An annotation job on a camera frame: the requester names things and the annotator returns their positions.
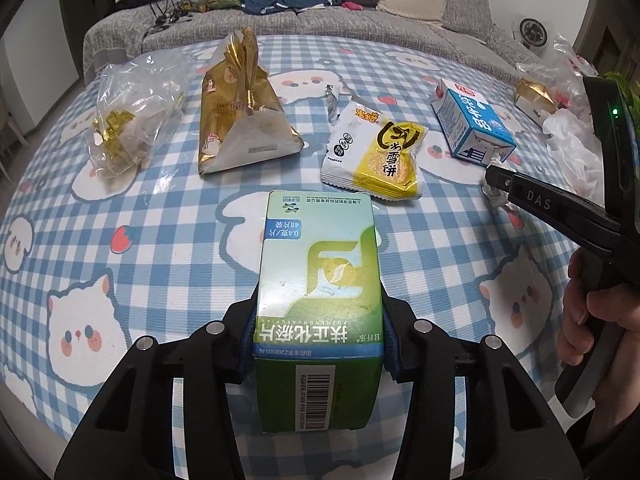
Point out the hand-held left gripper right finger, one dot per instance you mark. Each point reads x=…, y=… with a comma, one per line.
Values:
x=392, y=355

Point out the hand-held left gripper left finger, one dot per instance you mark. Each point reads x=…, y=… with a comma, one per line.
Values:
x=245, y=355

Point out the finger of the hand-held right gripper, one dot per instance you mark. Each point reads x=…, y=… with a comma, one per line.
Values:
x=540, y=205

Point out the blue and white milk carton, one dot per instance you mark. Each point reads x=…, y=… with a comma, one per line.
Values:
x=475, y=125

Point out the green medicine box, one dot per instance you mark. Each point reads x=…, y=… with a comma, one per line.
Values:
x=320, y=270

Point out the yellow and white snack packet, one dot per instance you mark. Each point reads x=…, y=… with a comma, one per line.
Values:
x=380, y=160

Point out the gold tissue wrapper bag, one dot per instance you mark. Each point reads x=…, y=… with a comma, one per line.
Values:
x=235, y=110

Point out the clear bag with gold wrappers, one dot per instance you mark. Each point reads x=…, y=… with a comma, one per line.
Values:
x=125, y=130

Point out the person's right hand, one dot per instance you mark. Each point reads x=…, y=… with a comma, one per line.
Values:
x=572, y=310

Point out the green potted plant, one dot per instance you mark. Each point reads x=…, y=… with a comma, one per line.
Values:
x=620, y=80

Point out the small gold and white box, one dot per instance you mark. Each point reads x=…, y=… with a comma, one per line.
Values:
x=535, y=97

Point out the crumpled clear plastic bag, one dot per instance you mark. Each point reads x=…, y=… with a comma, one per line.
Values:
x=565, y=65

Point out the dark wooden cabinet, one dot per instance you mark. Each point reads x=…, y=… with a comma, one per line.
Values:
x=620, y=45

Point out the blue checked bear tablecloth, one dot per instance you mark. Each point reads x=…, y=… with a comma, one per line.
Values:
x=165, y=220

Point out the small round fan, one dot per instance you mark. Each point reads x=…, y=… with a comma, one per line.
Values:
x=533, y=35

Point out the pink cloth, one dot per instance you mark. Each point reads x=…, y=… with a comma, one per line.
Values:
x=352, y=6

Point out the grey sofa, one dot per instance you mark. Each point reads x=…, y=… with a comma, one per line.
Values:
x=310, y=25

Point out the olive green cloth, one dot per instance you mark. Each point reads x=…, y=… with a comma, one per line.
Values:
x=220, y=4

